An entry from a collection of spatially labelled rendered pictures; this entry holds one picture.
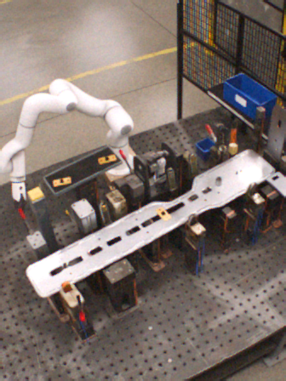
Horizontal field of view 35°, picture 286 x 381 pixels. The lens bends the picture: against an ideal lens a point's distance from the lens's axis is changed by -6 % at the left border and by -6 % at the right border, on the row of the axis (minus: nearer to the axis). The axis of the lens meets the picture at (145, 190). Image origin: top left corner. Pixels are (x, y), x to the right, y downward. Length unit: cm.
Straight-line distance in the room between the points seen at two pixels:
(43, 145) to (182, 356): 261
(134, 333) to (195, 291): 38
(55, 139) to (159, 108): 101
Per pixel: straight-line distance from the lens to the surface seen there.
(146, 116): 440
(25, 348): 232
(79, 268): 212
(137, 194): 232
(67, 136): 429
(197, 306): 234
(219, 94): 295
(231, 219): 230
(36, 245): 216
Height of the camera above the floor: 275
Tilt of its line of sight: 48 degrees down
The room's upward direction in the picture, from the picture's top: 3 degrees counter-clockwise
